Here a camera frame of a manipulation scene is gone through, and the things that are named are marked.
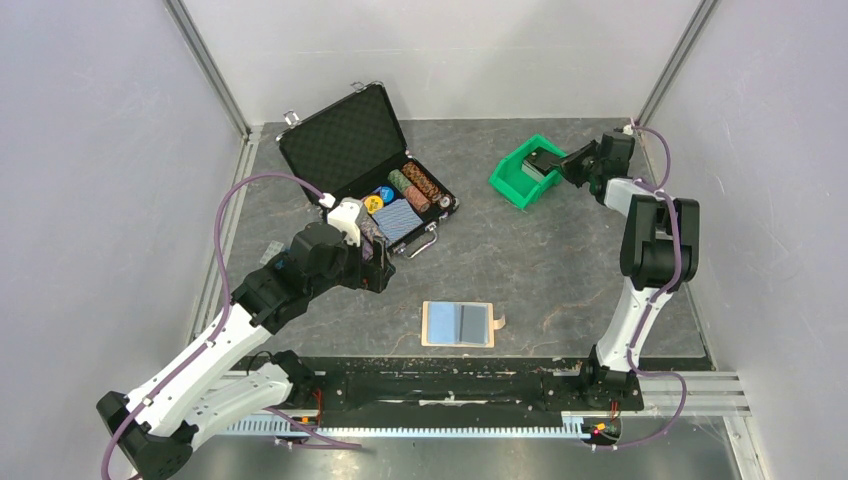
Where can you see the grey toy brick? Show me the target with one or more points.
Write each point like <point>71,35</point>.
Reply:
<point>273,249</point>

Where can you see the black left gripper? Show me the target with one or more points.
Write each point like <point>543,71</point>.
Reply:
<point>368,276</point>

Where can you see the orange blue chip row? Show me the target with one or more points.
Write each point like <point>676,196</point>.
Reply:
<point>371,232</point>

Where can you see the orange black chip row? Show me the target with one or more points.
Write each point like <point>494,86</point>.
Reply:
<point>422,181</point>

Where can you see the blue small blind button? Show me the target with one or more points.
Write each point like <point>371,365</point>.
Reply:
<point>386,193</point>

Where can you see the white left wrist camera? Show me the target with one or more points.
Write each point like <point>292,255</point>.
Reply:
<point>345,218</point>

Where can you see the yellow big blind button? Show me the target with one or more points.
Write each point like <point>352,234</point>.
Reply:
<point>373,203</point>

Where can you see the green red chip row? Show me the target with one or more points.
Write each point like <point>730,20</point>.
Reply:
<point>409,191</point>

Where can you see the beige card holder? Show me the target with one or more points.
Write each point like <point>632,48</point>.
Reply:
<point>440,324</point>

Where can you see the green plastic bin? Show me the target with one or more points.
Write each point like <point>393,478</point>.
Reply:
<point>512,183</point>

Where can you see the blue patterned playing card deck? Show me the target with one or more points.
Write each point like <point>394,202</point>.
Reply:
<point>396,220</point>

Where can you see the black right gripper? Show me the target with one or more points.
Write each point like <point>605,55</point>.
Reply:
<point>569,166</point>

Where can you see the black poker chip case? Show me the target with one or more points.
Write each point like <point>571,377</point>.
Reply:
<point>348,149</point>

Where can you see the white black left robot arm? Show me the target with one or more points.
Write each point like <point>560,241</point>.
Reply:
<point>161,423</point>

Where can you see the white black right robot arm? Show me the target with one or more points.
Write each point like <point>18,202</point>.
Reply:
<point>659,252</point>

